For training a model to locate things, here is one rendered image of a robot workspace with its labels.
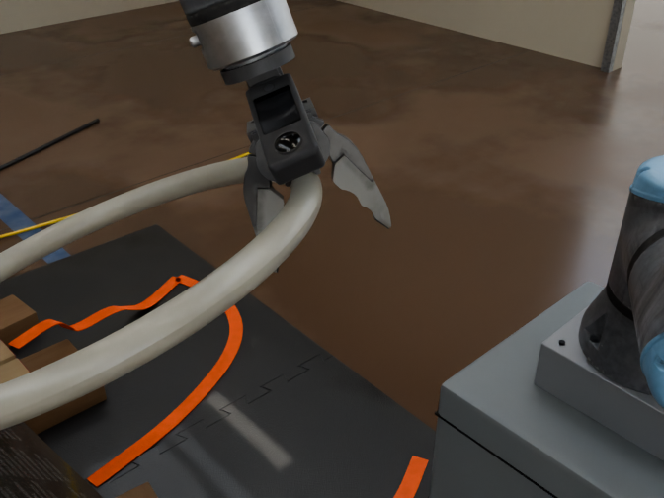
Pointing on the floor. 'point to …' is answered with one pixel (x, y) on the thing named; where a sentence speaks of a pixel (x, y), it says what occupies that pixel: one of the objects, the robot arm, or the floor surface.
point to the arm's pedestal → (531, 429)
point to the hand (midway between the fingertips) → (332, 249)
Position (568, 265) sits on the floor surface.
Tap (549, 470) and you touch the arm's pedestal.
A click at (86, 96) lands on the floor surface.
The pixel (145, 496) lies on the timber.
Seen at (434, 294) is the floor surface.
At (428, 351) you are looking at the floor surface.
